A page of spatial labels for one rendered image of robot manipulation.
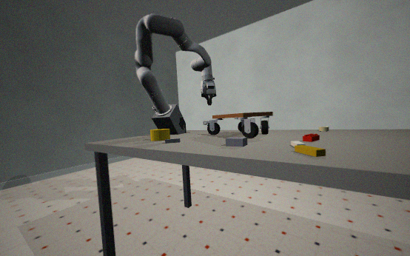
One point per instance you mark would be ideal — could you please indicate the red toy brick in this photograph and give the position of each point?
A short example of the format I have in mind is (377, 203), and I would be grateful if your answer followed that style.
(311, 137)

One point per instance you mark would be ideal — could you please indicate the yellow rectangular bar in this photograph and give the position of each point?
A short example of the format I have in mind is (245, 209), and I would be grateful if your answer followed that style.
(310, 150)

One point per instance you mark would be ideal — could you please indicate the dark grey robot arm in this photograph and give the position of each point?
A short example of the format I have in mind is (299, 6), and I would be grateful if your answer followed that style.
(163, 25)

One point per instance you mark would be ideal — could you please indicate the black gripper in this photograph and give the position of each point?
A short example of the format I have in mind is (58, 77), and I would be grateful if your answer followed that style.
(209, 93)

